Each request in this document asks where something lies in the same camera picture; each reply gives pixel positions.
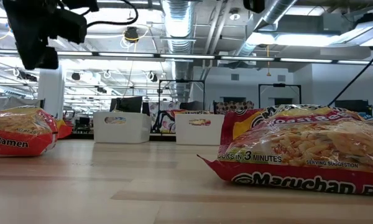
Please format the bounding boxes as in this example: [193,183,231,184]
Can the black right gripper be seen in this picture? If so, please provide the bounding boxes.
[242,0,265,14]

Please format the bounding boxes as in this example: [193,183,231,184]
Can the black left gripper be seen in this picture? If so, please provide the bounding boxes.
[2,0,66,71]

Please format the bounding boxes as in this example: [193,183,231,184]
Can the orange chicken ramen noodle pack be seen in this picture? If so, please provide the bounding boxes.
[0,105,73,158]

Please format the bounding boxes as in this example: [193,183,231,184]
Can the blue soy sauce ramen pack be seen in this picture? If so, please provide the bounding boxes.
[104,116,127,125]

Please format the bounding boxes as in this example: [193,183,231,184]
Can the white building column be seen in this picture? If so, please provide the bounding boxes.
[37,63,65,122]

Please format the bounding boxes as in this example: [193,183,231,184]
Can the grey curtain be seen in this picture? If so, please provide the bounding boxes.
[0,96,46,110]

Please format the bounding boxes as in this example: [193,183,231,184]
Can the long linear ceiling light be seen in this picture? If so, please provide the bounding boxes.
[0,49,373,66]

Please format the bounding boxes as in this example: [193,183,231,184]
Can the black computer monitor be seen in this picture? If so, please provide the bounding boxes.
[334,99,373,118]
[109,96,143,113]

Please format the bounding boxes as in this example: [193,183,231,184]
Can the black white-dotted cloth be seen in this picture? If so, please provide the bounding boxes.
[213,100,255,115]

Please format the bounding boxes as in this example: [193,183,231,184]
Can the white plastic bin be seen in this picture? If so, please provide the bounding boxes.
[175,113,225,146]
[93,111,152,144]

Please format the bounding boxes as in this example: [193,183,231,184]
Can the silver spiral ventilation duct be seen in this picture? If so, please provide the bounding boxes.
[160,0,196,103]
[236,0,299,62]

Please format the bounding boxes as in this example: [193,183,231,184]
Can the orange hanging cord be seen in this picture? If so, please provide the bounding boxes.
[266,45,272,77]

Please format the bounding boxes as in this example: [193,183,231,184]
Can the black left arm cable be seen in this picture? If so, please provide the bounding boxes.
[86,0,140,27]

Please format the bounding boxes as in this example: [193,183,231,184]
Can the black rectangular stand frame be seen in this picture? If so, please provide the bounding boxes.
[258,83,302,108]
[157,79,206,110]

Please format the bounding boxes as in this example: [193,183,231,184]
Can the black ceiling camera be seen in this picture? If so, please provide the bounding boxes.
[124,26,140,44]

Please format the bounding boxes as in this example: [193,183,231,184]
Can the long black right arm cable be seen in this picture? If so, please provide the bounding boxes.
[328,49,373,106]

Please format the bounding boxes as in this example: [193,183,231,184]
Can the black aluminium table frame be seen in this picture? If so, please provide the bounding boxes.
[65,133,177,142]

